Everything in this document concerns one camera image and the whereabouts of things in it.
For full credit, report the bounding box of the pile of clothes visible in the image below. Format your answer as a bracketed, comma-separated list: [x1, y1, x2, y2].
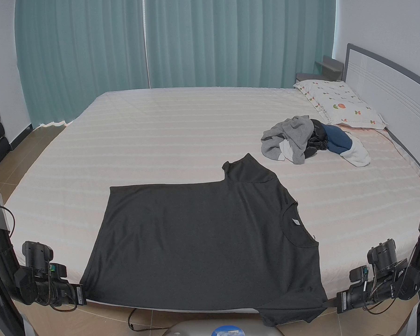
[260, 115, 371, 168]

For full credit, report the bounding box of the white printed pillow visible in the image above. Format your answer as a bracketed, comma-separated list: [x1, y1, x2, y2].
[293, 79, 389, 130]

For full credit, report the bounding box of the bed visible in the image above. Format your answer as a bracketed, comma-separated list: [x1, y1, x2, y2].
[3, 42, 420, 315]

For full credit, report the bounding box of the black T-shirt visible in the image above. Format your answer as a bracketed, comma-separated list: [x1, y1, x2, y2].
[80, 153, 329, 327]

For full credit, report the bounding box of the blue-green curtain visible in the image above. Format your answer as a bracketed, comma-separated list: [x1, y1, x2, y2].
[144, 0, 337, 89]
[15, 0, 151, 127]

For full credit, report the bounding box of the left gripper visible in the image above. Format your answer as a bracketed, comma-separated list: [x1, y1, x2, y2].
[54, 281, 88, 307]

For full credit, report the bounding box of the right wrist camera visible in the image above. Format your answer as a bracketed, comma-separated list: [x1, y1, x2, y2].
[349, 266, 369, 285]

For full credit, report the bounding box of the grey bedside table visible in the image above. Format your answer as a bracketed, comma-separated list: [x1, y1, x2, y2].
[296, 55, 345, 82]

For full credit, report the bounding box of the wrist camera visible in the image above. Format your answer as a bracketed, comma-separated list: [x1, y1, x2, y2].
[349, 266, 369, 285]
[48, 263, 68, 280]

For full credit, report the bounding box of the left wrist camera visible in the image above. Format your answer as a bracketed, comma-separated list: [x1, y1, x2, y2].
[48, 263, 68, 280]

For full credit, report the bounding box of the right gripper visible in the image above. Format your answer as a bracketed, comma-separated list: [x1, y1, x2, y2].
[337, 284, 374, 314]

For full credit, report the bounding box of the black cable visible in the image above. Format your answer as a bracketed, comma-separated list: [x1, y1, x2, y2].
[127, 308, 168, 332]
[0, 205, 15, 239]

